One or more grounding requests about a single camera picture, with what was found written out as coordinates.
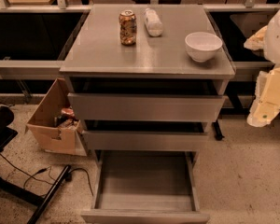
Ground grey middle drawer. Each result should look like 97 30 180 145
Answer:
83 120 208 151

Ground black stand leg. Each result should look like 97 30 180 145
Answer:
213 120 224 141

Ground grey drawer cabinet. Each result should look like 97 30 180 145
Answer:
61 5 235 153

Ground grey drawer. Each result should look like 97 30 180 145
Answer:
69 77 224 122
81 151 210 224
83 120 208 151

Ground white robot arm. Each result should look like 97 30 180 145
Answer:
244 9 280 127

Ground black floor cable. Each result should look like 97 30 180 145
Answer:
0 135 94 198

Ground metal frame shelf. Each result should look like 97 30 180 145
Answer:
0 0 280 105

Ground grey top drawer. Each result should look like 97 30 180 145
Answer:
69 77 224 122

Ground grey bottom drawer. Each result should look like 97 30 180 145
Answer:
81 151 210 224

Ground white bowl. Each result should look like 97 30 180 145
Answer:
185 32 223 63

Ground black chair base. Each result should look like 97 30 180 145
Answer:
0 105 72 224

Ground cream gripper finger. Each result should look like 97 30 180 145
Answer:
244 26 267 50
247 65 280 127

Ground cardboard box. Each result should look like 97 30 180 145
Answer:
26 78 87 156

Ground items in cardboard box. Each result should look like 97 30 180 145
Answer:
54 107 77 128

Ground orange soda can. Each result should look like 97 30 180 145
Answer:
119 9 137 46

